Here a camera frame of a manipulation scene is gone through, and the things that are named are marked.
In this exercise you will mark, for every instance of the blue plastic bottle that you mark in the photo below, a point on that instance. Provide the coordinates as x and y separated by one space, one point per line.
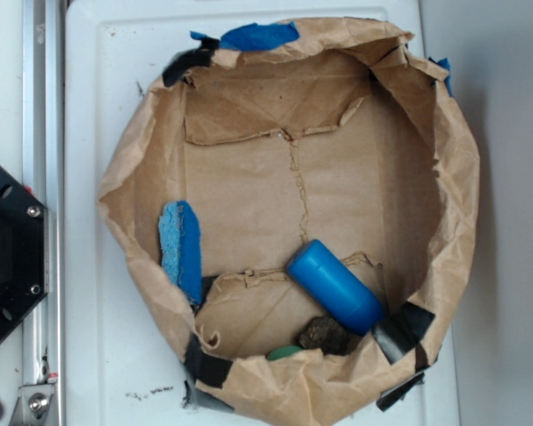
327 280

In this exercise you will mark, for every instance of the brown paper bag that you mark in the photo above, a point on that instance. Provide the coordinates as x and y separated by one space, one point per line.
256 142

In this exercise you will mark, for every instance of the blue sponge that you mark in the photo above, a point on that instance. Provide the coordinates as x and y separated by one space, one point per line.
180 243

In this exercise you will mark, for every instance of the brown rock lump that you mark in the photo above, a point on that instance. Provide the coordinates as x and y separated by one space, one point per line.
326 334

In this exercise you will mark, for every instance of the green object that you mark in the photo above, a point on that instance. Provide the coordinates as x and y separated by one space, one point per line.
283 352

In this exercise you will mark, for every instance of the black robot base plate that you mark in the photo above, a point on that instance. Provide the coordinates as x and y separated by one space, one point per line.
22 253

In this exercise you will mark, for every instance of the aluminium rail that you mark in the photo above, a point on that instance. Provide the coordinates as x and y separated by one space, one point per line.
43 101

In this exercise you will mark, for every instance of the metal corner bracket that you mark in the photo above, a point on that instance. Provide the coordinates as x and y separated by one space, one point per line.
35 406

